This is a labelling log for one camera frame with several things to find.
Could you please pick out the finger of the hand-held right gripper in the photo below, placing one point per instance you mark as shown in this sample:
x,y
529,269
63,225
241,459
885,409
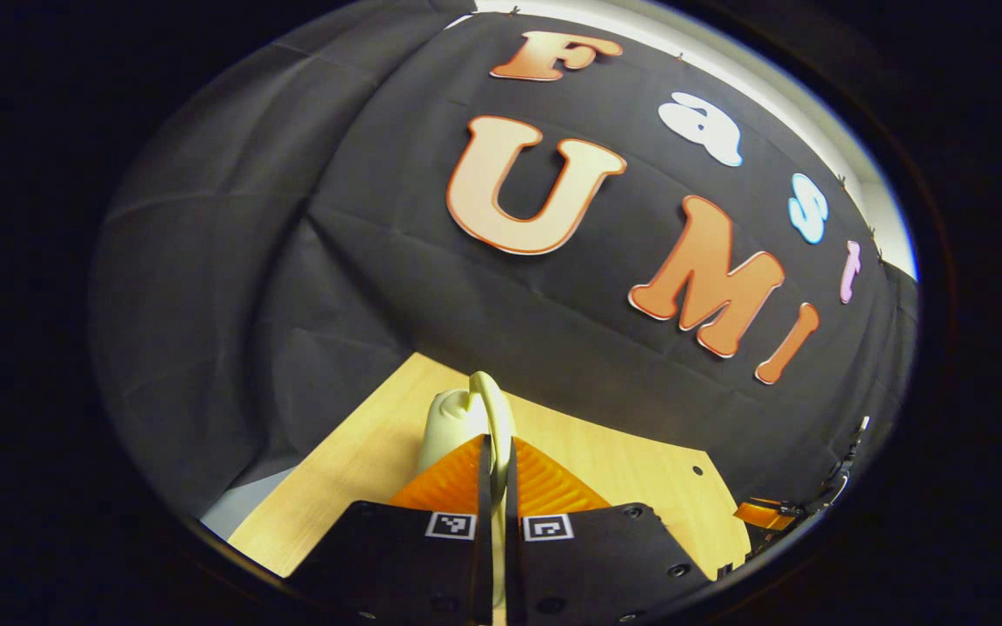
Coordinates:
x,y
762,513

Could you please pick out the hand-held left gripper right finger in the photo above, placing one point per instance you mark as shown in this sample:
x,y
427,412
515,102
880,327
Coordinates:
x,y
514,556

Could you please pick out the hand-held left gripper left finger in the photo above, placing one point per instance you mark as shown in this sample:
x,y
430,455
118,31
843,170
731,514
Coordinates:
x,y
484,539

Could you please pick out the cream yellow suitcase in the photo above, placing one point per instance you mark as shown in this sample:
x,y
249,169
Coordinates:
x,y
453,426

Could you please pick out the row of black cloth clips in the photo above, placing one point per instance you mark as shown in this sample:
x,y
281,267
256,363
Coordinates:
x,y
679,58

